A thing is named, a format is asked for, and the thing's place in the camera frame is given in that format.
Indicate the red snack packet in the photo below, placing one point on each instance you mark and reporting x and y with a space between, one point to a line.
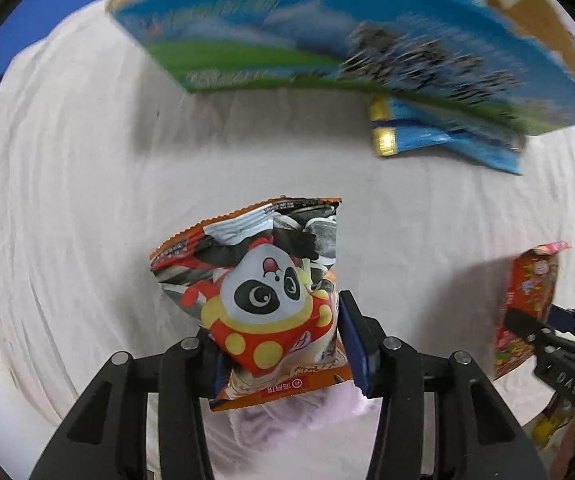
530 285

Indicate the blue snack packet gold end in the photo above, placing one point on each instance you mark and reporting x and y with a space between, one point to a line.
417 110
432 141

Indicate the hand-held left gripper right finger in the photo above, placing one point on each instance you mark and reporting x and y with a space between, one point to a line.
355 350

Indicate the brown cardboard box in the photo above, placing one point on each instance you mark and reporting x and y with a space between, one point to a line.
537 5

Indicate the yellow packet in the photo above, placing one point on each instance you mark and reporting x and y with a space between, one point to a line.
550 425

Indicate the orange panda snack packet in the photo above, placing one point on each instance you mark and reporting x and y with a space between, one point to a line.
262 300

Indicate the blue printed carton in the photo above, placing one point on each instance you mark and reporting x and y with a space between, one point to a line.
287 25

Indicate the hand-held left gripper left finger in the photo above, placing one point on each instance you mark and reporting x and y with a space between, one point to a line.
181 380

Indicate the blue board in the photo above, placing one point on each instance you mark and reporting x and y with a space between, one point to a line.
22 25

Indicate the white table cloth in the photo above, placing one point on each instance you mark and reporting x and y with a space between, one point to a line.
92 185

